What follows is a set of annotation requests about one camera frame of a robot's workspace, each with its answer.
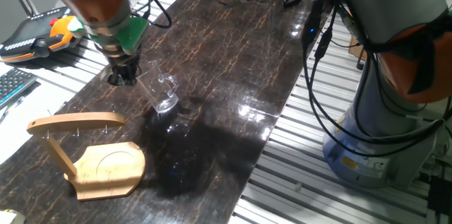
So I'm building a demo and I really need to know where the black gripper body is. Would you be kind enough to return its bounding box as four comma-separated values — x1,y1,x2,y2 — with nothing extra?
102,45,143,77

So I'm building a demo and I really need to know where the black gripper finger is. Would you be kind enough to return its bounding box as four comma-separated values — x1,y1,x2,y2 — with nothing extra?
107,71,124,87
122,68,139,86

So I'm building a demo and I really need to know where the clear glass cup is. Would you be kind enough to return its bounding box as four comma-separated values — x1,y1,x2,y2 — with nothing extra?
136,60,180,114

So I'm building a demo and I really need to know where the wooden cup rack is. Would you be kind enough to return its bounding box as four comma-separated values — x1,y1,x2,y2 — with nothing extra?
26,111,147,202

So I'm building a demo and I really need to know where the dark marble pattern mat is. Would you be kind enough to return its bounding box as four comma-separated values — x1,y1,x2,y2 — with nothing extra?
0,0,319,224

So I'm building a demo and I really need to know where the black orange teach pendant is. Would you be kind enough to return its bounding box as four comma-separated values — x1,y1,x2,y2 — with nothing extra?
0,6,84,64

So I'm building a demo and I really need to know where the black computer keyboard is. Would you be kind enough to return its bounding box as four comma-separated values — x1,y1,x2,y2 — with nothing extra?
0,67,38,110

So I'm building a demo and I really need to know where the white desk board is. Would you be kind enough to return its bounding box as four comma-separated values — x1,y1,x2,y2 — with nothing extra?
0,63,84,165

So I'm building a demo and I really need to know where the white gold packet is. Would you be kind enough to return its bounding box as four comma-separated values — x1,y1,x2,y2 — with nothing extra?
0,209,25,224

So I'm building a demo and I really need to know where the open brown cardboard box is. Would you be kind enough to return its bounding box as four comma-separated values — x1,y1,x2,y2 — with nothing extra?
347,36,368,61

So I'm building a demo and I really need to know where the green wrist mount plate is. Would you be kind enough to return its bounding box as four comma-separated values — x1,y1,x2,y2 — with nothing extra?
69,15,149,56

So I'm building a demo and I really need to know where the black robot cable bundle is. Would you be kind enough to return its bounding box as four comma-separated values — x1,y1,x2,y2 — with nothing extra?
132,0,452,158

